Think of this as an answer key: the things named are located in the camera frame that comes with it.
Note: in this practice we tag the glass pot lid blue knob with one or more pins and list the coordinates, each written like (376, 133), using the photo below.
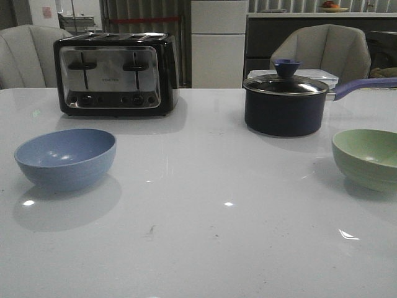
(285, 82)

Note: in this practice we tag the white refrigerator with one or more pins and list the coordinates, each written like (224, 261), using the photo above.
(218, 40)

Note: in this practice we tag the beige chair left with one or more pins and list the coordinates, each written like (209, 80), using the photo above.
(27, 56)

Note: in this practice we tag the fruit plate on counter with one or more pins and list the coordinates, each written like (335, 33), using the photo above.
(332, 7)

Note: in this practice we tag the beige chair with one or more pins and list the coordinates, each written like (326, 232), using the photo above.
(27, 56)
(336, 49)

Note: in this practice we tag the black and silver toaster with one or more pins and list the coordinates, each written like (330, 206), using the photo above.
(117, 74)

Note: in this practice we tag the dark kitchen counter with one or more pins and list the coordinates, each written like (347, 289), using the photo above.
(266, 32)

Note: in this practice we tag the blue bowl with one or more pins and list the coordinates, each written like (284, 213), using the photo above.
(67, 160)

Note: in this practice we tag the dark blue saucepan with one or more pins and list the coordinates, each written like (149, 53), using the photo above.
(295, 116)

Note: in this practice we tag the clear plastic container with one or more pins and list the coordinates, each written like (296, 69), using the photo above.
(320, 75)

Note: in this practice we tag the beige chair right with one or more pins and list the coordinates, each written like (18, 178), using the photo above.
(336, 49)

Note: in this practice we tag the green bowl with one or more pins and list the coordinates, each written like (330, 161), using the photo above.
(367, 157)

